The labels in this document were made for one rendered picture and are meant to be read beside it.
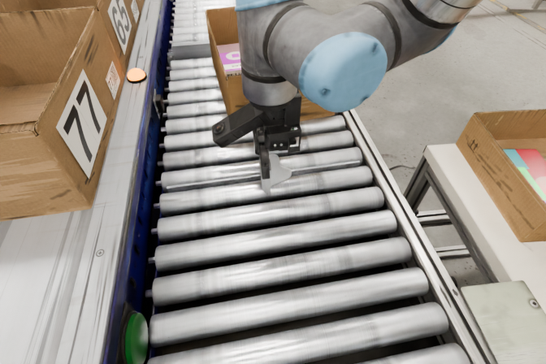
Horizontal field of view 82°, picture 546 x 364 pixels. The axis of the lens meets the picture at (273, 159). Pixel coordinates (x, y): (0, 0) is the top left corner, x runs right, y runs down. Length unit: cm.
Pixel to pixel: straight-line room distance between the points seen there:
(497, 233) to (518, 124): 31
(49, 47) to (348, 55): 69
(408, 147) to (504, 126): 112
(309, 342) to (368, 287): 14
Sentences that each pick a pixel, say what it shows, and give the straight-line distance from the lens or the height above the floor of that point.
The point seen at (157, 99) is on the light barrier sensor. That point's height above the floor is 83.
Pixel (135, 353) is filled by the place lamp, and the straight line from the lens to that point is 52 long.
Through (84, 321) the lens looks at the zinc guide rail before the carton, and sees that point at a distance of 50.
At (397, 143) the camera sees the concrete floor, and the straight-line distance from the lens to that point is 203.
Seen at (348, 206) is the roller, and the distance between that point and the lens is 72.
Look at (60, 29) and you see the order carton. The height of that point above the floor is 101.
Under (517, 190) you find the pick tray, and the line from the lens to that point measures 78.
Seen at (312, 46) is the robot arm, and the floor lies 115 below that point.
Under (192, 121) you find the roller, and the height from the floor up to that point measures 75.
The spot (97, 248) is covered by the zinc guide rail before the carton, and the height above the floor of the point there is 89.
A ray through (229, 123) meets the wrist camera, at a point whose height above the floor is 94.
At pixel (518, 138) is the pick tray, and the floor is 76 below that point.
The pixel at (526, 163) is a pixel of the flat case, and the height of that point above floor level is 77.
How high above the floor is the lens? 131
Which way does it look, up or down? 47 degrees down
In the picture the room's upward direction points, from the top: straight up
